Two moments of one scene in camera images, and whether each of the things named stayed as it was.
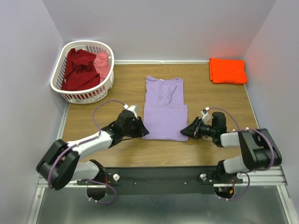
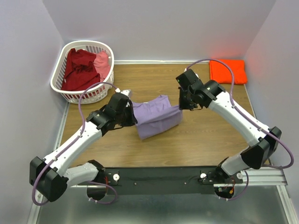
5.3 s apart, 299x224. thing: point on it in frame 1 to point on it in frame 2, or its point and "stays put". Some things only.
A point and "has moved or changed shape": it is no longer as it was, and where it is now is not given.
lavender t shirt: x=165 y=113 has moved or changed shape
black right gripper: x=193 y=129 to x=182 y=105
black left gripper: x=141 y=130 to x=132 y=120
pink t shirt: x=102 y=64 stays put
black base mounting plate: x=162 y=181 stays put
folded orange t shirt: x=227 y=71 stays put
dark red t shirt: x=81 y=72 stays put
